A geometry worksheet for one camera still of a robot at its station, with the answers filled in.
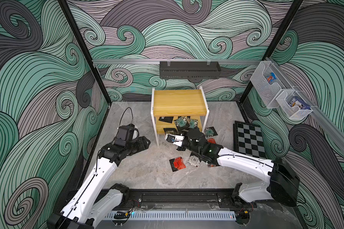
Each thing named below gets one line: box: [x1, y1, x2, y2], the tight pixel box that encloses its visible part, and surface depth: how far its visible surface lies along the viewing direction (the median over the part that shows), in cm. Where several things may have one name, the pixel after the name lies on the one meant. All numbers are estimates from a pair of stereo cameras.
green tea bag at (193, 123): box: [188, 118, 199, 129], surface depth 87 cm
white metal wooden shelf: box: [150, 85, 210, 147], surface depth 80 cm
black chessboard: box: [233, 120, 267, 160], surface depth 95 cm
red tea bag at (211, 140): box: [207, 137, 216, 145], surface depth 99 cm
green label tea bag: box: [173, 116, 188, 128], surface depth 88 cm
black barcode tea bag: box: [158, 116, 174, 124], surface depth 90 cm
